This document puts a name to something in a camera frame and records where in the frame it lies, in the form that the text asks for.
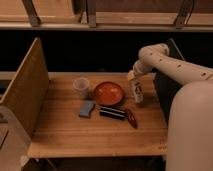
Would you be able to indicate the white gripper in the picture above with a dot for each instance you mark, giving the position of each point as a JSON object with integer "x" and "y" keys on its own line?
{"x": 139, "y": 68}

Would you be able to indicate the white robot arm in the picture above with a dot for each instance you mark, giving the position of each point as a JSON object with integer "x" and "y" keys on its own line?
{"x": 190, "y": 126}

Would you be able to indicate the orange bowl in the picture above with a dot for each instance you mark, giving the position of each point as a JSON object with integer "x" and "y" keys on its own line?
{"x": 108, "y": 93}

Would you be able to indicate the dark red chili pepper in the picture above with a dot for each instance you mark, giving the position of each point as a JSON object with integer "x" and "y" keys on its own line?
{"x": 131, "y": 118}

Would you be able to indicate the black rectangular box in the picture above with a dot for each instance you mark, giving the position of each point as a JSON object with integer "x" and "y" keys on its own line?
{"x": 112, "y": 113}

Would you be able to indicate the clear plastic cup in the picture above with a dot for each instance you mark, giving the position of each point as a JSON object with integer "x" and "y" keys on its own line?
{"x": 81, "y": 85}

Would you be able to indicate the blue sponge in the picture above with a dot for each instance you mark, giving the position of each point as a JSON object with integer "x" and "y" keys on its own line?
{"x": 86, "y": 108}

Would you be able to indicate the left wooden side panel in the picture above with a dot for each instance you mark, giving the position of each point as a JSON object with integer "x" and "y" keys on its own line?
{"x": 23, "y": 97}

